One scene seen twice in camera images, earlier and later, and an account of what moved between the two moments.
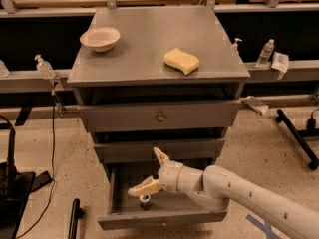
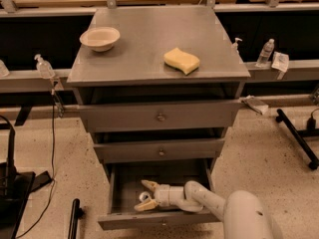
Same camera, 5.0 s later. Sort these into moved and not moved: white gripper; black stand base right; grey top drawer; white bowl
Moved: white gripper
Not moved: black stand base right; grey top drawer; white bowl
